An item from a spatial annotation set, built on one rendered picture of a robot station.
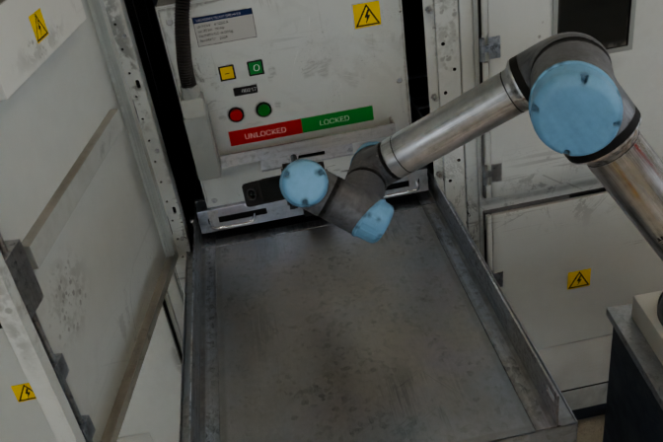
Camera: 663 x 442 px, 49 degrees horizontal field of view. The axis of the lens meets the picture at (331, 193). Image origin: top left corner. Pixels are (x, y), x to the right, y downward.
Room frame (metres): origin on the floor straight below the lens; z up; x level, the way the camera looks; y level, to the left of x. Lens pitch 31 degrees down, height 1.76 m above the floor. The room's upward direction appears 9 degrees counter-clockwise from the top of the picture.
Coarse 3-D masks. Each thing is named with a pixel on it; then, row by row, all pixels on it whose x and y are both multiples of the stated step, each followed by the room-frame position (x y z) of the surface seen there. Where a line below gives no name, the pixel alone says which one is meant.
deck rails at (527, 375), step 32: (448, 224) 1.31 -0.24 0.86; (448, 256) 1.21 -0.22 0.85; (192, 288) 1.15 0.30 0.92; (480, 288) 1.09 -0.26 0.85; (192, 320) 1.05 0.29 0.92; (480, 320) 1.00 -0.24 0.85; (512, 320) 0.93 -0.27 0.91; (192, 352) 0.97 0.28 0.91; (512, 352) 0.91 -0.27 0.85; (192, 384) 0.89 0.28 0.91; (512, 384) 0.84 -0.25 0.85; (544, 384) 0.79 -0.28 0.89; (192, 416) 0.83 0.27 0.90; (544, 416) 0.77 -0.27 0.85
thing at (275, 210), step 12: (420, 168) 1.46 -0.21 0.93; (420, 180) 1.45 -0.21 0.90; (204, 204) 1.45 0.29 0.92; (228, 204) 1.43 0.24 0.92; (240, 204) 1.42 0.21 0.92; (264, 204) 1.43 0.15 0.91; (276, 204) 1.43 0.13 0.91; (204, 216) 1.42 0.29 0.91; (228, 216) 1.42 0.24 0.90; (240, 216) 1.42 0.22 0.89; (252, 216) 1.42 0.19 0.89; (264, 216) 1.43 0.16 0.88; (276, 216) 1.43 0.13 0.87; (288, 216) 1.43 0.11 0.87; (204, 228) 1.42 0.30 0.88; (228, 228) 1.42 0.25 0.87
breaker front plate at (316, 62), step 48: (240, 0) 1.44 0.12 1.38; (288, 0) 1.45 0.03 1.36; (336, 0) 1.45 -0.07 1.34; (384, 0) 1.46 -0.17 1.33; (192, 48) 1.43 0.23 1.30; (240, 48) 1.44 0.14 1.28; (288, 48) 1.45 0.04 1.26; (336, 48) 1.45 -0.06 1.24; (384, 48) 1.46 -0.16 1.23; (240, 96) 1.44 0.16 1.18; (288, 96) 1.45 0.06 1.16; (336, 96) 1.45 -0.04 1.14; (384, 96) 1.46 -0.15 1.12; (240, 192) 1.43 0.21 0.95
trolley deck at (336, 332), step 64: (192, 256) 1.36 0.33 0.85; (256, 256) 1.32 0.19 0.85; (320, 256) 1.29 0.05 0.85; (384, 256) 1.25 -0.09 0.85; (256, 320) 1.11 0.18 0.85; (320, 320) 1.08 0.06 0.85; (384, 320) 1.05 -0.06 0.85; (448, 320) 1.02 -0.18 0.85; (256, 384) 0.93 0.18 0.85; (320, 384) 0.91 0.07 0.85; (384, 384) 0.89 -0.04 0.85; (448, 384) 0.87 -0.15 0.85
